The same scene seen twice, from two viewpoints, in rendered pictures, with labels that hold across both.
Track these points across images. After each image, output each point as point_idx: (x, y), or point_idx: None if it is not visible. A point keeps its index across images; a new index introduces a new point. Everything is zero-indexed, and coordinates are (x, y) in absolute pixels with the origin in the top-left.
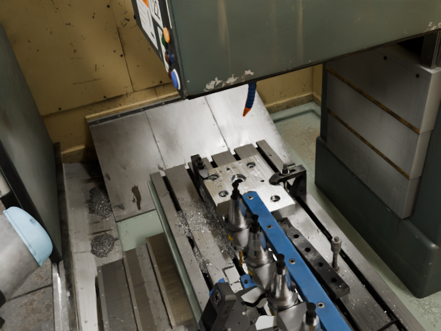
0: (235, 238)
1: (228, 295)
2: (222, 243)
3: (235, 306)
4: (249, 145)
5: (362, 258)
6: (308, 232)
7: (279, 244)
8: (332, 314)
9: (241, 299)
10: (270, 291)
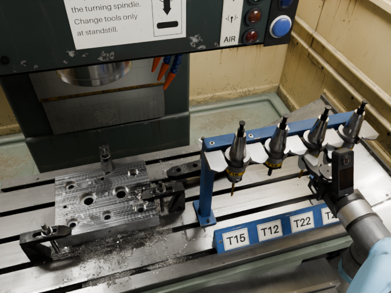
0: (258, 160)
1: (349, 149)
2: (156, 237)
3: (324, 169)
4: (4, 195)
5: (195, 145)
6: (160, 170)
7: (270, 132)
8: (329, 118)
9: (316, 165)
10: (318, 142)
